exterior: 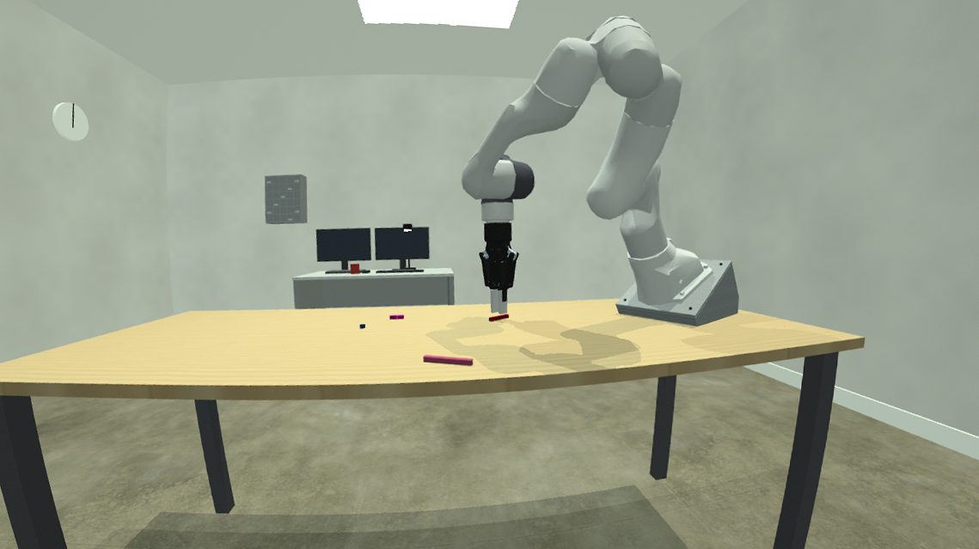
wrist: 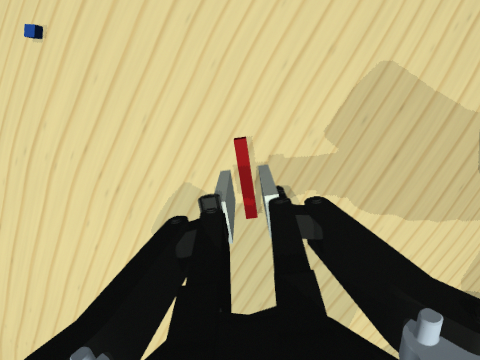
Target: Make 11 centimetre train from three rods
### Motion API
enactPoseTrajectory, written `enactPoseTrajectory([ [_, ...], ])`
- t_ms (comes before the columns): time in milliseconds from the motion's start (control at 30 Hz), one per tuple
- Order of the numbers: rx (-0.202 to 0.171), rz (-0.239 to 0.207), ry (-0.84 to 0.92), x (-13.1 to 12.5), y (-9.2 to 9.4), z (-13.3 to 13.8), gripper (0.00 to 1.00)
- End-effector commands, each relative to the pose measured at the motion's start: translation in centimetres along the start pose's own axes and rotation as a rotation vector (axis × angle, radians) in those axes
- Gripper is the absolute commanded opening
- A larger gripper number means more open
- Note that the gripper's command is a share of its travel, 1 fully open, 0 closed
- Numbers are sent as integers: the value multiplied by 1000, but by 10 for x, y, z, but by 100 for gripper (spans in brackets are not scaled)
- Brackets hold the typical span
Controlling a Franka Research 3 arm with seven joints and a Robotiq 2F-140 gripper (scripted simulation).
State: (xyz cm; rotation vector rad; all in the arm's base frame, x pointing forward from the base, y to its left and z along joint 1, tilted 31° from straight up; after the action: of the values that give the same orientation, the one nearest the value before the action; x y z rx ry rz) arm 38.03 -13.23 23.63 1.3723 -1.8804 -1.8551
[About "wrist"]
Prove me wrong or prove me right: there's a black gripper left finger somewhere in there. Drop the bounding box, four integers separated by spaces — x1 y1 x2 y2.
24 170 235 360

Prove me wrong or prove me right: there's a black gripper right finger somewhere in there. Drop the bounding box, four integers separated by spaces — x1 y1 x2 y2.
258 164 480 360

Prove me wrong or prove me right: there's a small blue cube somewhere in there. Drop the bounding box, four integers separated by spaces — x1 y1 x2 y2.
24 24 43 39

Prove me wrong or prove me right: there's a dark red rod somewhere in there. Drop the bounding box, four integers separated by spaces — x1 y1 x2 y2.
234 136 258 219

